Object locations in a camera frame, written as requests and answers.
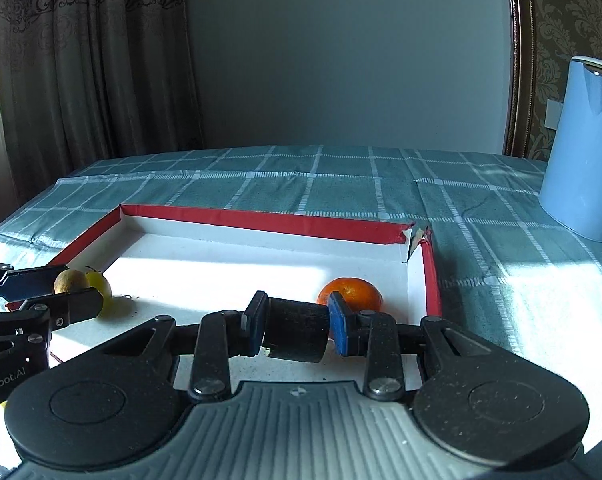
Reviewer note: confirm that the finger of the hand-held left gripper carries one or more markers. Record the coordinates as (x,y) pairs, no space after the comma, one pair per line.
(73,306)
(26,284)

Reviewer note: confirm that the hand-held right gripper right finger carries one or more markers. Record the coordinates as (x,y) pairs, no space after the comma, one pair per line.
(340,327)

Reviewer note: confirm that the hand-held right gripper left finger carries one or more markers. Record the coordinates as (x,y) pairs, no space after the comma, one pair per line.
(253,327)

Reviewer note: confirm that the brown round fruit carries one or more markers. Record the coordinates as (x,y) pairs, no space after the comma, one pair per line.
(71,280)

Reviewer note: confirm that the dark cylinder food piece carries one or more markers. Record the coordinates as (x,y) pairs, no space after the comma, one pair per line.
(296,327)

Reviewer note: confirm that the red cardboard box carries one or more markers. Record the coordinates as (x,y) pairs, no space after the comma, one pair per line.
(206,260)

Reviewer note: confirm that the green tomato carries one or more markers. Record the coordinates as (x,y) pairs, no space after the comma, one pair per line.
(103,286)

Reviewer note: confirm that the orange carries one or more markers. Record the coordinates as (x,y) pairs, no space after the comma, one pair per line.
(361,292)

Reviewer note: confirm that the teal checked tablecloth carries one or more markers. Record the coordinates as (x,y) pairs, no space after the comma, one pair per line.
(331,185)

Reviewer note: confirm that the brown patterned curtain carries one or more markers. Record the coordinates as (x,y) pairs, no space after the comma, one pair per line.
(81,60)

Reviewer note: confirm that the blue kettle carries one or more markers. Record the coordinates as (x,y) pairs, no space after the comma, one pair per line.
(581,150)

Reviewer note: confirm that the white wall socket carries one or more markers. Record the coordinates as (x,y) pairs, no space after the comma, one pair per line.
(552,114)

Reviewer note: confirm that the brown wooden frame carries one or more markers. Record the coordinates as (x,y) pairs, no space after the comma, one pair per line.
(518,60)

